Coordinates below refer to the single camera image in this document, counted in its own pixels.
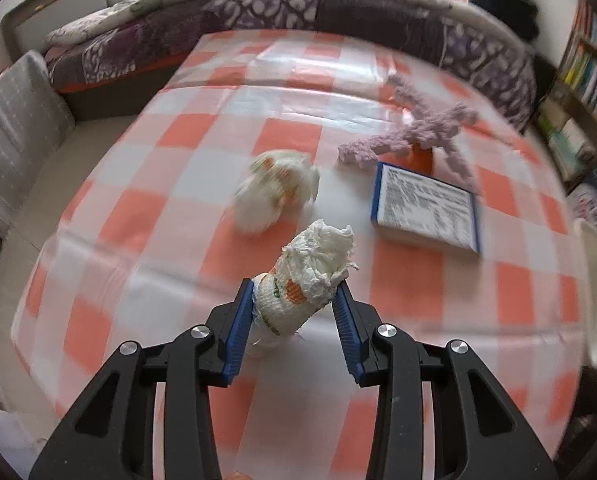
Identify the row of books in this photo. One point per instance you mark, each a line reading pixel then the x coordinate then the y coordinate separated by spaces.
pixel 593 80

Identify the bed with grey headboard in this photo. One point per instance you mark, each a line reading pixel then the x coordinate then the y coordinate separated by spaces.
pixel 38 30

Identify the black backpack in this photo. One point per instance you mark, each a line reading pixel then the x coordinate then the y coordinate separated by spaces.
pixel 503 2

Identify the wooden bookshelf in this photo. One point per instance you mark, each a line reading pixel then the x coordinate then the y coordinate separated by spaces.
pixel 568 95

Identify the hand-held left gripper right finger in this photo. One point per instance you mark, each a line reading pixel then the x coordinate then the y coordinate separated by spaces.
pixel 348 332

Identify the printed tissue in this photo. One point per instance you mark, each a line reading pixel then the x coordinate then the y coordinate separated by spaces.
pixel 273 190
pixel 303 270

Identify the blue carton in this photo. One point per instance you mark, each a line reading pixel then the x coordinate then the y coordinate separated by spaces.
pixel 423 205

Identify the purple patterned blanket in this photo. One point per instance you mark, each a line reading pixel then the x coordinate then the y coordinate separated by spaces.
pixel 278 15

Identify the stack of books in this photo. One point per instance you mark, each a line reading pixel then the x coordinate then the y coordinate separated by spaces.
pixel 568 145

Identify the orange checkered tablecloth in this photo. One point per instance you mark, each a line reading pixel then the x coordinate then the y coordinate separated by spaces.
pixel 178 220

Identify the pink fuzzy star toy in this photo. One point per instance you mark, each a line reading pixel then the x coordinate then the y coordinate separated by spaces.
pixel 428 130

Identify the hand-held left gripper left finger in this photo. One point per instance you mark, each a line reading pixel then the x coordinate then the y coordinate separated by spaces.
pixel 238 335

